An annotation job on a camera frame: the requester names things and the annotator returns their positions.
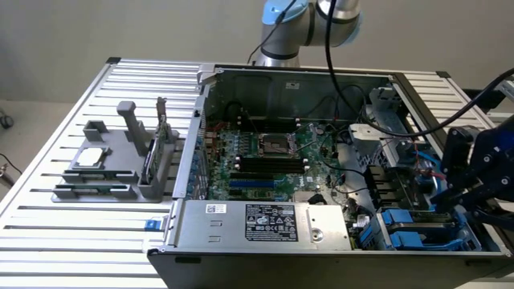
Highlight thin black floor cable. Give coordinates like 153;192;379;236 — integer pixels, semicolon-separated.
0;152;23;185

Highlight blue SATA wire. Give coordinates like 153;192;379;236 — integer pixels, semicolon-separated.
412;149;447;189

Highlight blue expansion slot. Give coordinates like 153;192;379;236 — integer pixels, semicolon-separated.
228;178;279;190

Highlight silver CPU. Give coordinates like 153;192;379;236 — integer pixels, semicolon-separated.
73;147;112;169

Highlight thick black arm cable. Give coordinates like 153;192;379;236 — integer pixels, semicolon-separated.
323;0;426;138

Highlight blue disk bay carriers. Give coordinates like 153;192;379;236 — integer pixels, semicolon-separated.
375;207;484;251

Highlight green motherboard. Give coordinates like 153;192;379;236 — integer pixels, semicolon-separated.
199;119;356;209

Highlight silver power supply unit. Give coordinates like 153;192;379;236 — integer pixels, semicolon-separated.
171;199;355;253

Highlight aluminium profile frame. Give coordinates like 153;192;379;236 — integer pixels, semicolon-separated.
492;78;514;101

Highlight silver drive cage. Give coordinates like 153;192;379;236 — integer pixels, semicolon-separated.
346;86;408;169

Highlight open black PC case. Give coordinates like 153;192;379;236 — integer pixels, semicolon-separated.
145;64;514;289

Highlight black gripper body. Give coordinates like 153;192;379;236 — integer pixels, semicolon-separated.
472;119;514;170

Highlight black fan shroud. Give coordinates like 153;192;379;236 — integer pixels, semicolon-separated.
362;164;423;209

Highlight grey parts rack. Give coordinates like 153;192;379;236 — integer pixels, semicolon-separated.
49;101;187;204

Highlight thick black gripper cable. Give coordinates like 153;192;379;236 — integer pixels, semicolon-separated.
415;67;514;137

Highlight green RAM stick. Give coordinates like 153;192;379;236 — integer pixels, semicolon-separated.
61;170;136;179

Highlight graphics card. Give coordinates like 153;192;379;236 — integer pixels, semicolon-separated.
141;96;172;185

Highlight black RAM slots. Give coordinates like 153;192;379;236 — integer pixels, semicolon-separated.
235;115;303;131
235;155;310;175

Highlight CPU socket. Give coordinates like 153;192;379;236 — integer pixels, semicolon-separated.
256;132;302;160

